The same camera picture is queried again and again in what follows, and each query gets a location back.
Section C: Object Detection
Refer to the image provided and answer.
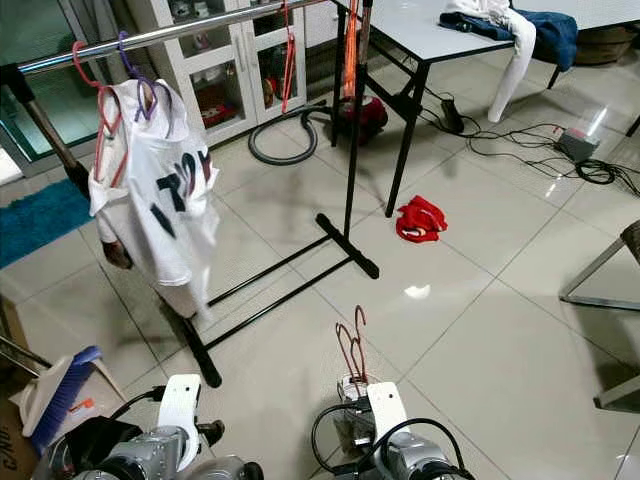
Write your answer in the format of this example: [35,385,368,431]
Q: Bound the purple plastic hanger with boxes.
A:
[117,30,176,121]

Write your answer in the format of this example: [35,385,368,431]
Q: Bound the black floor cable tangle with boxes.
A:
[460,110,640,196]

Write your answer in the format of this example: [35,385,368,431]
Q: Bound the white black-print t-shirt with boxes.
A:
[88,78,221,321]

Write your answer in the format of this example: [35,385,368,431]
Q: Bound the grey vacuum hose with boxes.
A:
[248,105,336,166]

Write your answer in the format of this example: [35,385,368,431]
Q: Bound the green glass door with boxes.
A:
[0,0,161,166]

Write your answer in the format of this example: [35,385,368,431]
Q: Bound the thin red hanger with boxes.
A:
[280,0,297,113]

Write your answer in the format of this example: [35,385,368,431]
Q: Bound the black power strip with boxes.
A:
[438,97,466,134]

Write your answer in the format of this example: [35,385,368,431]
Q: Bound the teal floor rug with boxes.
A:
[0,178,96,269]

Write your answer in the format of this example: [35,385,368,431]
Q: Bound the red vacuum cleaner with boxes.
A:
[335,95,389,146]

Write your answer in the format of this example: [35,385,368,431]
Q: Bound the grey power box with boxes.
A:
[557,128,601,164]

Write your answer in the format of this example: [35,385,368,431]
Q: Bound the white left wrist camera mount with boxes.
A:
[160,373,203,461]

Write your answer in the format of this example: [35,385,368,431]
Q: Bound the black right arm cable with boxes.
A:
[310,400,476,479]

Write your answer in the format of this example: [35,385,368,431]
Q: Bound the white table black legs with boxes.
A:
[335,0,640,218]

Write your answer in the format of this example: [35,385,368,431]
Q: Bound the black plastic bag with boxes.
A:
[50,415,151,480]

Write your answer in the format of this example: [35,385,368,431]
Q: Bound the red crumpled cloth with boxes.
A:
[395,195,449,244]

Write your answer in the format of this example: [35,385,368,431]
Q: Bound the bunch of orange hangers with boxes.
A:
[342,0,364,99]

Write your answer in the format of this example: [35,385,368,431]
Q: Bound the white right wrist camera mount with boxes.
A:
[365,382,409,446]

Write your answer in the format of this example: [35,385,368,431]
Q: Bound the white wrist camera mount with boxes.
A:
[365,382,409,446]
[160,373,203,461]

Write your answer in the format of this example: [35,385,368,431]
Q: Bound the dark red plastic hanger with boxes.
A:
[72,40,126,186]
[335,305,371,386]

